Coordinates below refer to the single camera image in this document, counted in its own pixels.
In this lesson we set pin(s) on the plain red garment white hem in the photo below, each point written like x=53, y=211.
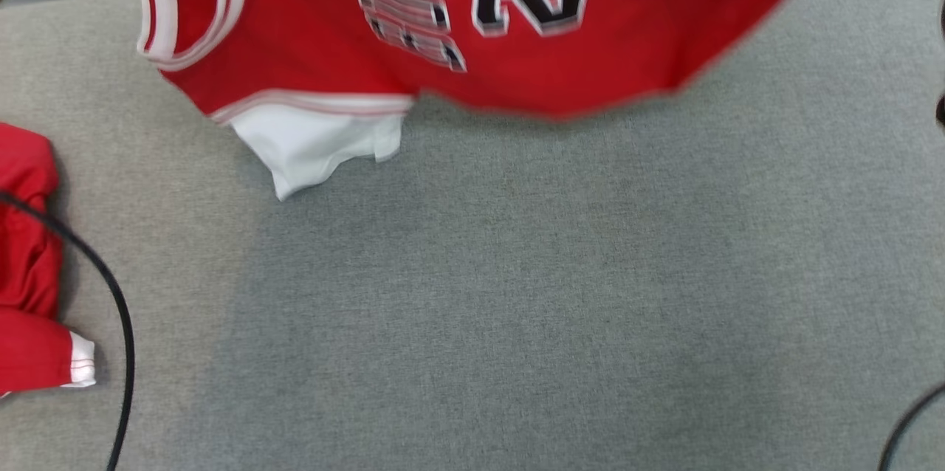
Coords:
x=26, y=272

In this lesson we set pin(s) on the red basketball jersey number 23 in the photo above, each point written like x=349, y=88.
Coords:
x=590, y=57

